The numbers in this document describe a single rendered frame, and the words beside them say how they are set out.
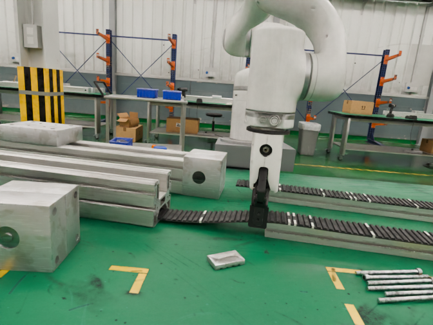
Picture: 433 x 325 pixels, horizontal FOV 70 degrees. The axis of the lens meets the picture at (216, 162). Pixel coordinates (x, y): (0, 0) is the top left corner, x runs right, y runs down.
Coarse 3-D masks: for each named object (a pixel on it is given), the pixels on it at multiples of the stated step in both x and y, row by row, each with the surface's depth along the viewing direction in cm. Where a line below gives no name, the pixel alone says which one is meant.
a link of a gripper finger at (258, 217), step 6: (264, 198) 49; (258, 204) 51; (264, 204) 50; (252, 210) 53; (258, 210) 52; (264, 210) 52; (252, 216) 53; (258, 216) 52; (264, 216) 53; (252, 222) 53; (258, 222) 52; (264, 222) 53; (264, 228) 53
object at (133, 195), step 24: (0, 168) 59; (24, 168) 58; (48, 168) 58; (72, 168) 64; (96, 168) 63; (120, 168) 62; (144, 168) 63; (96, 192) 56; (120, 192) 55; (144, 192) 56; (168, 192) 63; (96, 216) 57; (120, 216) 57; (144, 216) 56
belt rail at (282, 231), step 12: (276, 228) 55; (288, 228) 55; (300, 228) 55; (300, 240) 55; (312, 240) 55; (324, 240) 54; (336, 240) 55; (348, 240) 54; (360, 240) 53; (372, 240) 53; (384, 240) 53; (384, 252) 53; (396, 252) 53; (408, 252) 52; (420, 252) 52; (432, 252) 52
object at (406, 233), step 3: (399, 228) 56; (402, 228) 56; (402, 231) 55; (405, 231) 55; (408, 231) 55; (405, 234) 53; (408, 234) 54; (411, 234) 54; (405, 237) 53; (408, 237) 52; (411, 237) 53; (414, 237) 52; (408, 240) 52; (411, 240) 51; (414, 240) 52; (417, 240) 51; (414, 243) 51; (417, 243) 51; (420, 243) 51
